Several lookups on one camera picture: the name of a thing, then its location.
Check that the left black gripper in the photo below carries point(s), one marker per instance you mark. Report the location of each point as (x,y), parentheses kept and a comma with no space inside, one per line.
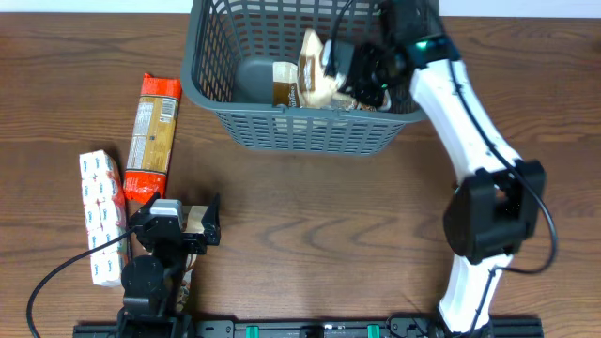
(211,230)

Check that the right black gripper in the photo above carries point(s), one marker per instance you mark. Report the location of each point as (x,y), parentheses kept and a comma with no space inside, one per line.
(359,91)

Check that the cream pouch with label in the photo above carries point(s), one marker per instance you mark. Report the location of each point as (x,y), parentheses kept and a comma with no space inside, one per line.
(179,267)

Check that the orange brown cracker package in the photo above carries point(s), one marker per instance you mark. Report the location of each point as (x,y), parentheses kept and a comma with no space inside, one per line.
(152,138)

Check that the cream brown snack pouch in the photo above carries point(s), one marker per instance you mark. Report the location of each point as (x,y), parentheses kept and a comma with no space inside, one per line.
(316,88)

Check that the white tissue pack bundle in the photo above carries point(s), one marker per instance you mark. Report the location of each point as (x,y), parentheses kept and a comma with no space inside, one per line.
(105,216)

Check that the cream pouch with mushrooms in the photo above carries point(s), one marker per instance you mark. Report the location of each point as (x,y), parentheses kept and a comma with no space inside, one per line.
(286,92)

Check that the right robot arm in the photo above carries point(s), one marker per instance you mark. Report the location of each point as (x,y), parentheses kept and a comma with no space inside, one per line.
(498,197)

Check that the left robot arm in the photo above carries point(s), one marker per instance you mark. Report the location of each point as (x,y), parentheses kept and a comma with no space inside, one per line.
(156,285)

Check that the grey plastic slotted basket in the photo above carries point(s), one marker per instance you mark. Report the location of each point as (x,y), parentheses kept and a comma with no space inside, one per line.
(227,69)

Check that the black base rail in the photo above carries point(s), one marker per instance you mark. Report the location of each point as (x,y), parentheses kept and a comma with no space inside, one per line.
(396,327)

